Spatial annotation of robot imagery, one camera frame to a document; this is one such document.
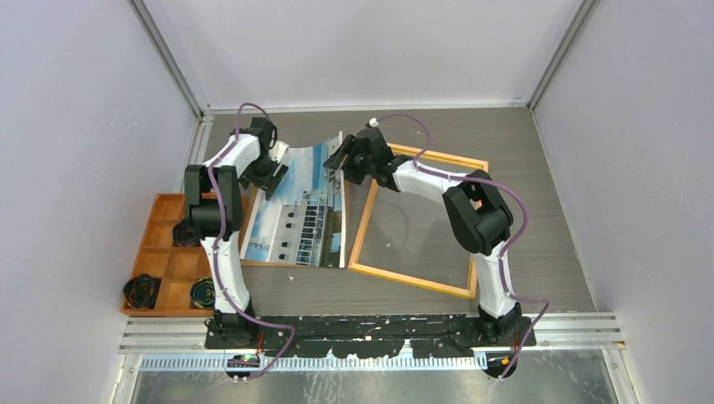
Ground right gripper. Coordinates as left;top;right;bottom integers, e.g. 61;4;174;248
325;135;376;185

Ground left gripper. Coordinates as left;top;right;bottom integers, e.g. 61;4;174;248
240;155;289;199

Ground building photo print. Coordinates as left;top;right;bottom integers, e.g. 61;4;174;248
240;133;346;268

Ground clear acrylic sheet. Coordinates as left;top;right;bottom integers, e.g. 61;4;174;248
359;161;470;288

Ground yellow wooden picture frame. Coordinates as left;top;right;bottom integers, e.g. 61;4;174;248
347;151;489;300

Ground brown backing board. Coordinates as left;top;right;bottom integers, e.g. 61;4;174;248
239;188;345;268

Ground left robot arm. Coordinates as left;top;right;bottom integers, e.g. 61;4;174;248
184;117;288;348

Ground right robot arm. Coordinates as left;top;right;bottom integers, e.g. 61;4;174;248
323;127;532;346

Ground black coil in tray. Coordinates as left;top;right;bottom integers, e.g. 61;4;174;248
172;220;200;247

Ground black yellow coil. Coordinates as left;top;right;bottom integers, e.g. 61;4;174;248
189;277;216;310

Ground orange compartment tray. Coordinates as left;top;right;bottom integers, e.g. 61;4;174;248
120;194;213;318

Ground black coil outside tray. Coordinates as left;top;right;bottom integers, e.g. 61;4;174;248
122;274;162;310

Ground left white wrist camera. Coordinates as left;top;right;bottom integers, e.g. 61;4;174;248
269;141;290;164

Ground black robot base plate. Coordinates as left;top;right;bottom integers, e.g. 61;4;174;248
204;314;536;359

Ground aluminium front rail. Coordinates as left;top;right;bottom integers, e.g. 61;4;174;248
119;313;626;372

